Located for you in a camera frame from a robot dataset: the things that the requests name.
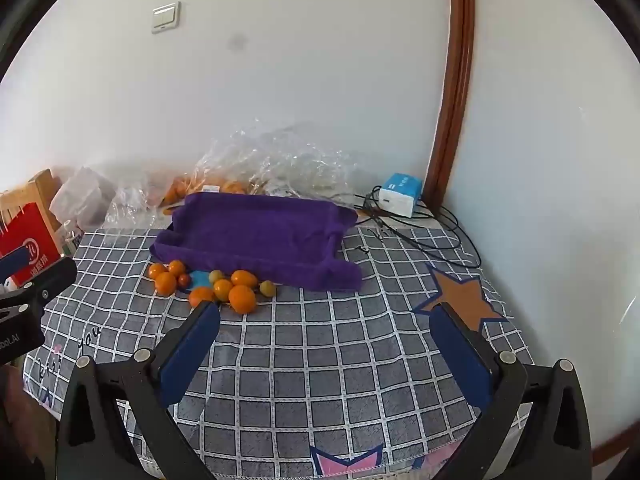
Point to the large clear plastic bag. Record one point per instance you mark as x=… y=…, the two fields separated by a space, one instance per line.
x=290 y=160

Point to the purple towel covered tray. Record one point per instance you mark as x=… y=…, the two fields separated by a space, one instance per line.
x=260 y=230

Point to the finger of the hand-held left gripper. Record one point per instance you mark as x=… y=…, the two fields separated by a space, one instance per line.
x=52 y=280
x=15 y=262

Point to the brown wooden door frame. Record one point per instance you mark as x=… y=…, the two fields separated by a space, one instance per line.
x=457 y=60

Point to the blue and white tissue pack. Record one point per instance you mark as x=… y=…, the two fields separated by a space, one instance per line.
x=400 y=197

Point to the white light switch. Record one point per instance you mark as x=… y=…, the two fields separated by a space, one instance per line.
x=165 y=17

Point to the white plastic bag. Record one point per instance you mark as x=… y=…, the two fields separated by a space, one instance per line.
x=80 y=195

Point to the grey checked tablecloth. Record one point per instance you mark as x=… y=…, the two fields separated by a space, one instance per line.
x=310 y=360

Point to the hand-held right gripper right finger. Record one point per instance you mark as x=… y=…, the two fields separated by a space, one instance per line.
x=460 y=360

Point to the small orange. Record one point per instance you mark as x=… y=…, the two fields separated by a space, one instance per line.
x=176 y=267
x=244 y=278
x=223 y=289
x=156 y=271
x=242 y=300
x=200 y=294
x=165 y=282

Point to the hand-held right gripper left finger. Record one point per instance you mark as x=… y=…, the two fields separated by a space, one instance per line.
x=192 y=350

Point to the small yellow-green fruit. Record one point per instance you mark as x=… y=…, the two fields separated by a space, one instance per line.
x=216 y=276
x=267 y=288

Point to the heap of bagged oranges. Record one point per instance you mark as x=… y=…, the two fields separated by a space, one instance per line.
x=177 y=189

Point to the red cherry tomato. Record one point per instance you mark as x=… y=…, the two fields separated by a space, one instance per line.
x=184 y=280

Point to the small clear plastic bag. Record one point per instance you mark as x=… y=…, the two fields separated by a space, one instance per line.
x=130 y=205

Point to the red paper bag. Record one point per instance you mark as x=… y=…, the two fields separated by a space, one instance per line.
x=35 y=232

